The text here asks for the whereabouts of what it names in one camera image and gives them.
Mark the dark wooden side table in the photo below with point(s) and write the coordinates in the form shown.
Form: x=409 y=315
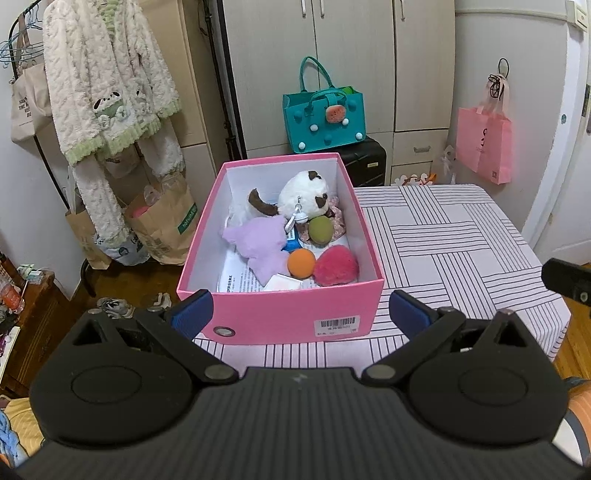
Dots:
x=36 y=338

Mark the metal wall hook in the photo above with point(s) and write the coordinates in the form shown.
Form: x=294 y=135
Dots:
x=503 y=67

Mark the brown paper bag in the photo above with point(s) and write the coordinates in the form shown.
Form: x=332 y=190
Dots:
x=167 y=226

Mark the pink fluffy pompom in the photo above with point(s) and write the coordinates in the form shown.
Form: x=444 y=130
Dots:
x=336 y=266

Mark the orange egg sponge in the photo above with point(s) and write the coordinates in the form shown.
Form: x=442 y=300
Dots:
x=301 y=263

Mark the white light switch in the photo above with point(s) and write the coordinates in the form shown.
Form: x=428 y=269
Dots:
x=577 y=15

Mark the beige wooden wardrobe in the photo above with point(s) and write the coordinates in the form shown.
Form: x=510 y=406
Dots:
x=399 y=54

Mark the brown slippers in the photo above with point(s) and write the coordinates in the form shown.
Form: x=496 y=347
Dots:
x=162 y=303

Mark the black suitcase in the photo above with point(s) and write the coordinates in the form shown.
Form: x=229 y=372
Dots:
x=365 y=163

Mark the white mesh bath pouf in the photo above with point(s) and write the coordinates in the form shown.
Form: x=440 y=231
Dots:
x=238 y=214

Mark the pink tote bag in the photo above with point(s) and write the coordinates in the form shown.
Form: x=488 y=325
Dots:
x=484 y=141

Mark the black clothes rack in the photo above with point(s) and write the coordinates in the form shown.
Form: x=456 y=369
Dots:
x=37 y=197

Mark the pink floral scrunchie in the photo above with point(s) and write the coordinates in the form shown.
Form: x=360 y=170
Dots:
x=335 y=214

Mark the white tissue pack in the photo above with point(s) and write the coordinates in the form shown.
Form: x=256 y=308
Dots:
x=280 y=282

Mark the white brown plush dog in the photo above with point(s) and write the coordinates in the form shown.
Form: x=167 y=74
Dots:
x=304 y=197

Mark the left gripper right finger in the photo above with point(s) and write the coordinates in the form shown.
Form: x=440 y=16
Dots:
x=427 y=329

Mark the green egg sponge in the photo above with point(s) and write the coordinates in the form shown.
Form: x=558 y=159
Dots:
x=320 y=230

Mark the teal felt handbag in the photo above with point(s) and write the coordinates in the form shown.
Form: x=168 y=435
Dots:
x=324 y=119

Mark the grey sneakers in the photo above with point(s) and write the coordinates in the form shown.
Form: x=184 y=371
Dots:
x=115 y=308

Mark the blue wet wipes pack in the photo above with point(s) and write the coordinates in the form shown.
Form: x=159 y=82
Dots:
x=293 y=241

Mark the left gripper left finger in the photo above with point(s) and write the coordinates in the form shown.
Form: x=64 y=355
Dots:
x=174 y=331

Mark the cream knit cardigan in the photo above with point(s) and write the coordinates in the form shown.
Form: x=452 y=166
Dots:
x=110 y=89

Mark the striped tablecloth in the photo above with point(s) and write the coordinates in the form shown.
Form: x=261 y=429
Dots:
x=446 y=245

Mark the pink storage box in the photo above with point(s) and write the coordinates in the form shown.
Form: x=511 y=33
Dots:
x=245 y=314

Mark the white door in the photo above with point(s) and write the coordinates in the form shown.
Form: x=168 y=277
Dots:
x=566 y=233

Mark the purple plush toy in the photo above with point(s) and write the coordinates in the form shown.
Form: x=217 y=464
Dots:
x=260 y=242

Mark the beige canvas tote bag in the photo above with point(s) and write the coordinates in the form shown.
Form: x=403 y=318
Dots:
x=31 y=108

